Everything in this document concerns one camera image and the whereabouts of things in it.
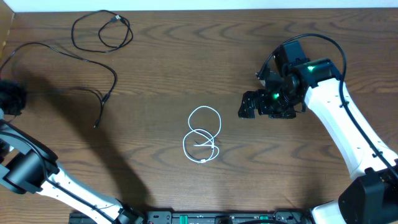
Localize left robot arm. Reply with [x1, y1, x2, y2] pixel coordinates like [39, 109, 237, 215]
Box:
[1, 87, 149, 223]

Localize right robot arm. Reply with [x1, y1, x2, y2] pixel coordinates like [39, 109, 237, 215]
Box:
[238, 41, 397, 223]

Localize black usb cable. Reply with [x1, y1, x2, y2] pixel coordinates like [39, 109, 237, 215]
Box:
[71, 9, 134, 54]

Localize white cable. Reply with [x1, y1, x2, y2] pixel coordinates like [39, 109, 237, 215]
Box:
[182, 105, 223, 164]

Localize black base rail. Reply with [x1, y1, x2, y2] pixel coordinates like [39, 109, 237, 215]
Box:
[68, 210, 315, 224]

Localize long black cable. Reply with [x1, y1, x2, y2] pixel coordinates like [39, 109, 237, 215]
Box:
[0, 42, 118, 129]

